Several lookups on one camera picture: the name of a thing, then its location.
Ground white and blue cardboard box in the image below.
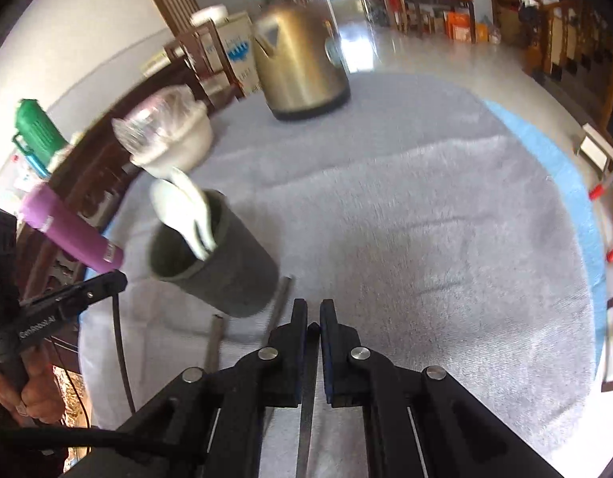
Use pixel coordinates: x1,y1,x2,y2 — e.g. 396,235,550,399
214,10,260,98

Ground white foam container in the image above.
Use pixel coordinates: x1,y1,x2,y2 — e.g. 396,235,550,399
191,4,230,25

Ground person's left hand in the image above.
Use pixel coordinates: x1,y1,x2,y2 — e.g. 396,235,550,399
0,353,64,427

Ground gold electric kettle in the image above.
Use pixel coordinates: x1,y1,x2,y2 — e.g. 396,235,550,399
251,2,351,121

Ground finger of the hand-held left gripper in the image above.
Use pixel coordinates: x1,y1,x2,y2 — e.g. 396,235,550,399
20,269,129,318

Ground white bowl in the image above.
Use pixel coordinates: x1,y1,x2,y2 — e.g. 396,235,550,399
130,102,215,180

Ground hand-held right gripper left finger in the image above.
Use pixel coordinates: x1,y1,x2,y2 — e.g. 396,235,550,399
70,299,321,478

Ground green thermos jug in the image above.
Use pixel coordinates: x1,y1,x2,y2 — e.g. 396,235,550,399
12,98,71,180

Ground purple thermos bottle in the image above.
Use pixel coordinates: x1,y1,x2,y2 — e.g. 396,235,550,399
20,184,125,274

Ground white plastic spoon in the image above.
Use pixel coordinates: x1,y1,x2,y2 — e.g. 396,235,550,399
149,179,210,260
168,165,218,255

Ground white step stool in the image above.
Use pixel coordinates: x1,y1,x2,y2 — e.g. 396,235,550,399
578,123,613,172

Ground dark utensil holder cup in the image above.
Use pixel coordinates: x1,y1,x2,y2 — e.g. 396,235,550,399
146,190,280,318

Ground wooden stair railing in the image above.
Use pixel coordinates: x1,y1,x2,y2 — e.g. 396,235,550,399
523,0,613,125

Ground thin black cable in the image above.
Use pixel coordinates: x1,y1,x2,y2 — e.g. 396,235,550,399
111,291,138,415

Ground cream box appliance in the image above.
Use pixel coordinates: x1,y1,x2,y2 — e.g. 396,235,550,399
142,50,175,76

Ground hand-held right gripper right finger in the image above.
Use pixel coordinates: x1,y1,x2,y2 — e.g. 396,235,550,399
320,299,561,478

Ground black chopstick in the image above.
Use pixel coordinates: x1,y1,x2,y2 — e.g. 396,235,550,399
267,275,293,339
295,323,321,478

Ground grey table cloth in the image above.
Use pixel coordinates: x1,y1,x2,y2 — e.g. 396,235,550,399
77,72,603,478

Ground dark wooden side table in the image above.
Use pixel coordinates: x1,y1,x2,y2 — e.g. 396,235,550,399
401,0,479,43

